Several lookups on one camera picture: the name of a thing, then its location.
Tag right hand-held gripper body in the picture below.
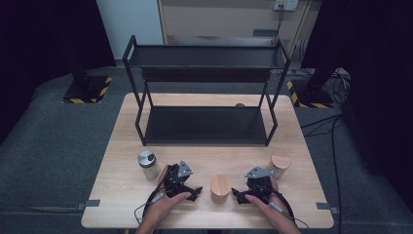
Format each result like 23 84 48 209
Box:
244 166 275 200

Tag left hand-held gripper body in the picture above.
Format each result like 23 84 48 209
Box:
163 159 194 198

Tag wooden cup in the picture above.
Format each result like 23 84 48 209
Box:
209 174 233 205

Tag wooden lid jar pale grains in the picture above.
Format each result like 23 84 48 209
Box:
267 151 292 179

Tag glass shaker jar metal lid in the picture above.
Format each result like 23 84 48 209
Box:
137 149 161 180

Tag black metal two-tier rack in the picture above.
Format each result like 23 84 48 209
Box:
122 34 292 147

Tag person's right hand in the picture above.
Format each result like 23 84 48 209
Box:
244 175 295 225

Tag person's left hand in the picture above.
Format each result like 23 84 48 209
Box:
147 164 192 222

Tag black stand with striped base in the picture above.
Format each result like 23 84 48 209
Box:
285 48 350 109
61 48 114 105

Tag beige cabinet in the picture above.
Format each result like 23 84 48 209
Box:
157 0 322 57

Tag dark curtain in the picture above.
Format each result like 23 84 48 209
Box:
300 0 413 206
0 0 117 145

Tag left hand-held gripper cable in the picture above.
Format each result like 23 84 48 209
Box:
133 181 173 226

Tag hand-held gripper cable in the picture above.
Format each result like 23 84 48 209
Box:
133 181 173 226
268 189 310 228

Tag right hand-held gripper cable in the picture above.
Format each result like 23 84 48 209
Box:
268 189 310 228

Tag grey table edge bracket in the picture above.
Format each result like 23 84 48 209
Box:
316 202 340 215
76 199 101 211

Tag long black floor cable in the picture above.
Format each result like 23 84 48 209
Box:
301 113 344 234

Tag tangled black cable bundle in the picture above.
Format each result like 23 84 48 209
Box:
327 69 353 105

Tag grey cabinet handle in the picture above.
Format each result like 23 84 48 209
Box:
252 28 279 37

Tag black socket cable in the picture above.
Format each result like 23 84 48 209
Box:
275 4 285 45

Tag white wall socket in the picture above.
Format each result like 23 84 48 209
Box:
273 0 299 12

